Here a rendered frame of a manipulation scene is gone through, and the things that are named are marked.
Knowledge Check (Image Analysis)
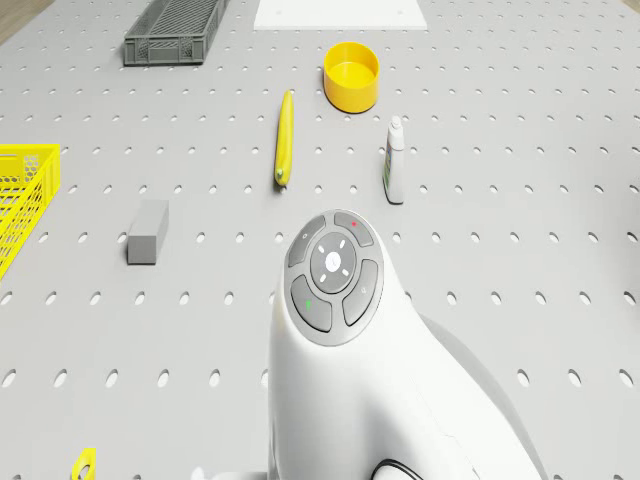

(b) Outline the grey cube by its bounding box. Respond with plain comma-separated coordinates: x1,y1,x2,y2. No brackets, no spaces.
126,199,170,266

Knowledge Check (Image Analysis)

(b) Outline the yellow basket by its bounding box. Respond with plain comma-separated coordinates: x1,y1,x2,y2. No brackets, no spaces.
0,143,62,281

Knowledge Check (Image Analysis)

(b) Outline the small white bottle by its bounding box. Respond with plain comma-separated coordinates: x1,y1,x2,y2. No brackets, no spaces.
383,115,406,205

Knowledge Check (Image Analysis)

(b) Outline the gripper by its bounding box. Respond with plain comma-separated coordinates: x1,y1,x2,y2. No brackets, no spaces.
191,465,272,480

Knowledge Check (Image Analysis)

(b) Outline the white board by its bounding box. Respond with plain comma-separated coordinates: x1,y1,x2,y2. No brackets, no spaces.
253,0,429,31

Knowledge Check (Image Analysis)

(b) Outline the banana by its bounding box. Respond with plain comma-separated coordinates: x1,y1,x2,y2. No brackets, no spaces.
273,89,296,190

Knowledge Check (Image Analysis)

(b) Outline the yellow mug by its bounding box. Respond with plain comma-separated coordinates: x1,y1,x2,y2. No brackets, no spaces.
71,447,97,480

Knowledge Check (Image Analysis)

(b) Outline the yellow bowl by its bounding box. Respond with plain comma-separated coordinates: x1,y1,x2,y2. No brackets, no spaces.
322,42,381,115

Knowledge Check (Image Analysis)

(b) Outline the dark grey basket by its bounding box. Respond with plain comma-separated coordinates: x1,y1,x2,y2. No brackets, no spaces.
123,0,232,68

